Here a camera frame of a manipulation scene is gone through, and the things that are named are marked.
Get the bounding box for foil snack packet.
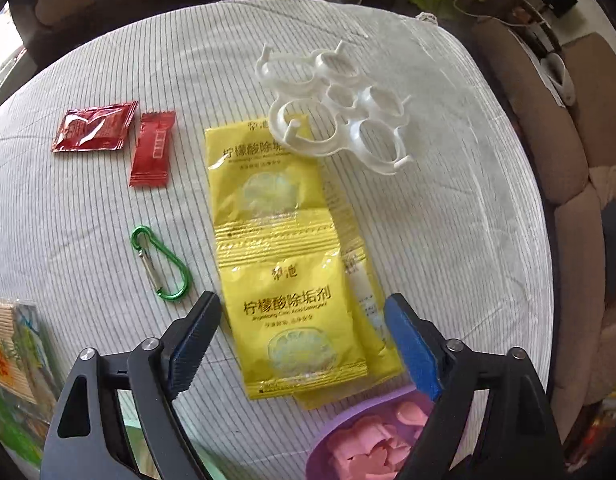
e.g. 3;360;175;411
0;299;63;461

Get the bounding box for clear cutlery packet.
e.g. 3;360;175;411
328;170;389;333

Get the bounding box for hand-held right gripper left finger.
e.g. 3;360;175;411
40;290;223;480

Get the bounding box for yellow packet strip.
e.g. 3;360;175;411
204;120;369;402

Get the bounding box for beige cushion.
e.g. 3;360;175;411
588;162;616;203

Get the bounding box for glossy red ketchup packet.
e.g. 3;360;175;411
51;101;139;153

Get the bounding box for white curved device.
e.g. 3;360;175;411
540;52;576;106

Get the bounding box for green carabiner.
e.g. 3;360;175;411
130;226;193;303

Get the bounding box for small red sachet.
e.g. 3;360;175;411
128;111;179;189

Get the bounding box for brown sofa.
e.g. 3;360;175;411
468;20;616;456

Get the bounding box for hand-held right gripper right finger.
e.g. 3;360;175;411
384;292;566;480

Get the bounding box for white plastic ring holder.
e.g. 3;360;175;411
255;39;419;177

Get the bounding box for purple plastic dish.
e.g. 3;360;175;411
305;385;439;480

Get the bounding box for pile of pink flower pieces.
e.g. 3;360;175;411
328;400;433;480

